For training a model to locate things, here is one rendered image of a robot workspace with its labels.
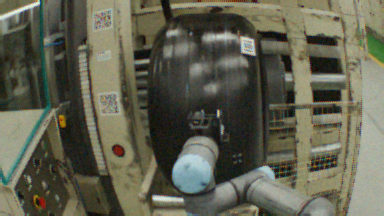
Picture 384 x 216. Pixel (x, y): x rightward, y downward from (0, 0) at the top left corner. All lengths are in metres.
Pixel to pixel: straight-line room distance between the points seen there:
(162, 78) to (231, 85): 0.17
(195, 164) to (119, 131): 0.66
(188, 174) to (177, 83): 0.41
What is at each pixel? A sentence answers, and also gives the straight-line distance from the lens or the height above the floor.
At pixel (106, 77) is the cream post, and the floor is 1.31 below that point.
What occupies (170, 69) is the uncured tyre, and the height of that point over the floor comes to 1.36.
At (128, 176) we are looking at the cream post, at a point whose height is 0.96.
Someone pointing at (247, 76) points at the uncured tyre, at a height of 1.33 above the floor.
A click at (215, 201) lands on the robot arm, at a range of 1.29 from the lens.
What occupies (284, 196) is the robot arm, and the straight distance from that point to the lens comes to 1.17.
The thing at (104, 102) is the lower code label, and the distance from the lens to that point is 1.81.
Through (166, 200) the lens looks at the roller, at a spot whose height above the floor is 0.91.
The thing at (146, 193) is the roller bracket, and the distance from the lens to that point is 1.84.
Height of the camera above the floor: 1.91
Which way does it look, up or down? 24 degrees down
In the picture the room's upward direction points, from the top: 7 degrees counter-clockwise
